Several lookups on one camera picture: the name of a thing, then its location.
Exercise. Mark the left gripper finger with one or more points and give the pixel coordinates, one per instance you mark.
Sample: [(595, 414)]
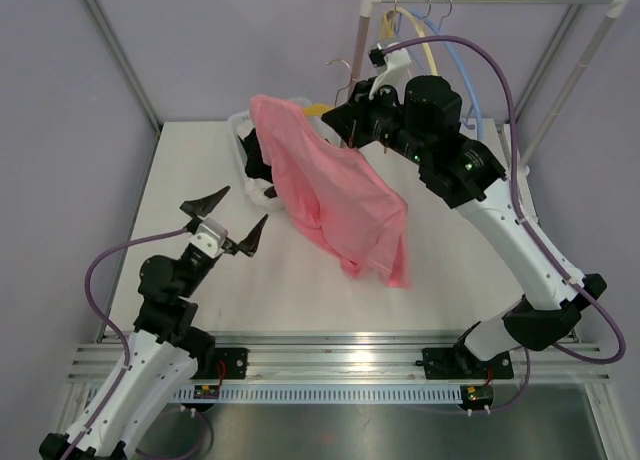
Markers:
[(200, 208), (249, 245)]

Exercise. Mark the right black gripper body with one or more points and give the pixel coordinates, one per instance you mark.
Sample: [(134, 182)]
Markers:
[(383, 121)]

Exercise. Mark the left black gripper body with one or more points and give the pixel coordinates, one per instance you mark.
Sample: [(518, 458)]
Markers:
[(230, 246)]

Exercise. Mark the yellow hanger back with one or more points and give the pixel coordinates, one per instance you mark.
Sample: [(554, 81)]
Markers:
[(319, 109)]

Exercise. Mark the yellow hanger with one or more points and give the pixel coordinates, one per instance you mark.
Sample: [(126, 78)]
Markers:
[(390, 23), (319, 109)]

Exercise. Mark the white printed t shirt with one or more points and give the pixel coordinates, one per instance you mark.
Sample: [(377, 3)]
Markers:
[(263, 194)]

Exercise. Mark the black t shirt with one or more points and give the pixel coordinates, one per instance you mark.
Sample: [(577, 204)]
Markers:
[(255, 168)]

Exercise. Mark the pink t shirt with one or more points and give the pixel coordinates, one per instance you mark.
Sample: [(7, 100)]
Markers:
[(333, 196)]

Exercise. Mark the yellow hanger front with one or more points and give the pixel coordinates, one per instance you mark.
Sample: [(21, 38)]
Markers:
[(390, 23)]

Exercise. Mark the light blue hanger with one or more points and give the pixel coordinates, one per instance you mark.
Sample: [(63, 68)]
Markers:
[(473, 119)]

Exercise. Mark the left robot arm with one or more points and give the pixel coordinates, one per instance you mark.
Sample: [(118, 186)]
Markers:
[(164, 350)]

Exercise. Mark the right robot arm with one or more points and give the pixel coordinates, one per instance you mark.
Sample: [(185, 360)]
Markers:
[(423, 126)]

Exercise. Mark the white plastic basket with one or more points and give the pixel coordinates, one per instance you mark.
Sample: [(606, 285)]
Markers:
[(240, 124)]

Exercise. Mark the metal clothes rack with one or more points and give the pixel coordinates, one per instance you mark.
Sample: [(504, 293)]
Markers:
[(577, 66)]

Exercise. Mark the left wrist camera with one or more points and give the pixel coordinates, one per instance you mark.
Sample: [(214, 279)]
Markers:
[(209, 238)]

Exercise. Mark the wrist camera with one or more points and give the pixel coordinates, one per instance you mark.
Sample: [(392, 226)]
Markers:
[(209, 238), (391, 64)]

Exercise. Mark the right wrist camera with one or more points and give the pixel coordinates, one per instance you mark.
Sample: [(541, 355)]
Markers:
[(391, 64)]

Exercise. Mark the aluminium mounting rail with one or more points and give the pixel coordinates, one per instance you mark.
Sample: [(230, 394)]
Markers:
[(340, 358)]

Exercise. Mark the white slotted cable duct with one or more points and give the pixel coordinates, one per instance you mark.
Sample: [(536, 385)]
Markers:
[(321, 394)]

